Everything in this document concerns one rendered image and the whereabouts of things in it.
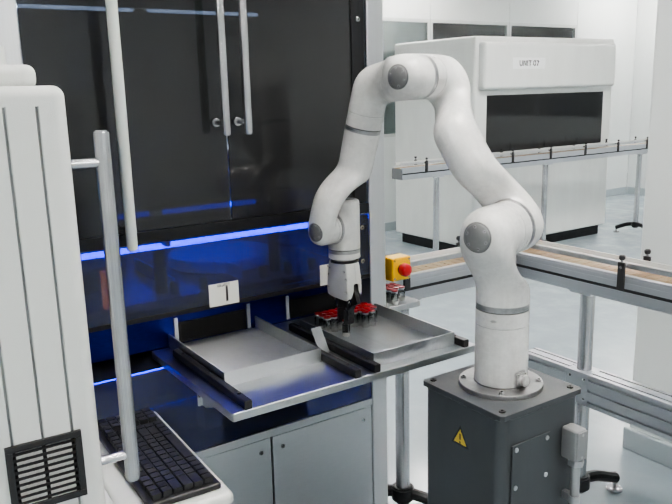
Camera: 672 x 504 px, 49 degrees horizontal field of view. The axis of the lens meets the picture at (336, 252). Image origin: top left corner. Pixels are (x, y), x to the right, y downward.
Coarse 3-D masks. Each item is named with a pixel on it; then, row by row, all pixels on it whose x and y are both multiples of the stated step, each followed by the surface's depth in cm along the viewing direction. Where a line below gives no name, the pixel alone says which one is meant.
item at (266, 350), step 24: (168, 336) 194; (216, 336) 201; (240, 336) 201; (264, 336) 200; (288, 336) 193; (216, 360) 183; (240, 360) 183; (264, 360) 183; (288, 360) 176; (312, 360) 180
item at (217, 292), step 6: (228, 282) 192; (234, 282) 193; (210, 288) 190; (216, 288) 191; (222, 288) 192; (228, 288) 193; (234, 288) 194; (210, 294) 190; (216, 294) 191; (222, 294) 192; (228, 294) 193; (234, 294) 194; (210, 300) 190; (216, 300) 191; (222, 300) 192; (228, 300) 193; (234, 300) 194; (210, 306) 191; (216, 306) 192
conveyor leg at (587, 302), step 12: (588, 300) 252; (588, 312) 253; (588, 324) 254; (588, 336) 255; (588, 348) 256; (588, 360) 257; (576, 408) 263; (588, 408) 261; (576, 420) 263; (588, 420) 263
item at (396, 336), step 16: (384, 320) 212; (400, 320) 208; (416, 320) 202; (336, 336) 189; (352, 336) 199; (368, 336) 198; (384, 336) 198; (400, 336) 198; (416, 336) 197; (432, 336) 197; (448, 336) 189; (368, 352) 178; (384, 352) 178; (400, 352) 181; (416, 352) 184
